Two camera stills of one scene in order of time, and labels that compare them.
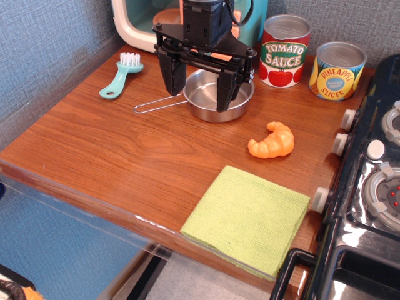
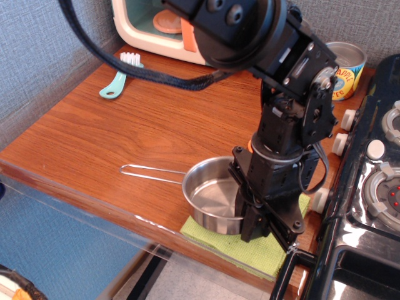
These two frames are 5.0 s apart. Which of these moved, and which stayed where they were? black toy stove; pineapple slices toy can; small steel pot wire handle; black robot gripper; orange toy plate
Moved: small steel pot wire handle; black robot gripper
Stayed: black toy stove; pineapple slices toy can; orange toy plate
